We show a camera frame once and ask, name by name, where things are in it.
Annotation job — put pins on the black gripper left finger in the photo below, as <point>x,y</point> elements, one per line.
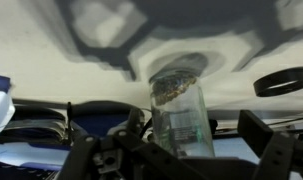
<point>123,155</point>

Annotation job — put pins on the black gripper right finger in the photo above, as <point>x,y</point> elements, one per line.
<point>280,153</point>

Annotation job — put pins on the clear glass bottle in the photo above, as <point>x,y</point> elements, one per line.
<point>179,116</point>

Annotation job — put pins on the grey sneaker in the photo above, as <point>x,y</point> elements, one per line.
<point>43,125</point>

